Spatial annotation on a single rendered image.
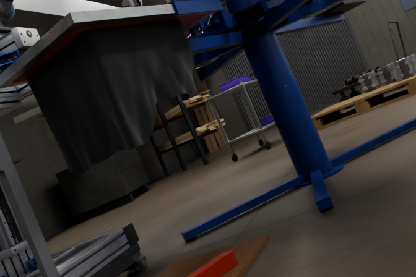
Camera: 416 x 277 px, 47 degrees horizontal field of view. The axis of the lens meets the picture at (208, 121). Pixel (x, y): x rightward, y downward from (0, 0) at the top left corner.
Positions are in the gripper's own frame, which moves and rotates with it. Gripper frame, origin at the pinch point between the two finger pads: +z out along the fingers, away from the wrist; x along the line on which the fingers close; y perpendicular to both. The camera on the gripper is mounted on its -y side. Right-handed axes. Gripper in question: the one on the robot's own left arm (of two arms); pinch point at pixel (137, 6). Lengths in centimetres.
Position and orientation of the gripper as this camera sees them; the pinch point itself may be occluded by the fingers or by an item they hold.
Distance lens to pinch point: 223.8
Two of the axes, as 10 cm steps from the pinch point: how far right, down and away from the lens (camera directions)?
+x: -5.9, 2.4, -7.7
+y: -7.0, 3.2, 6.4
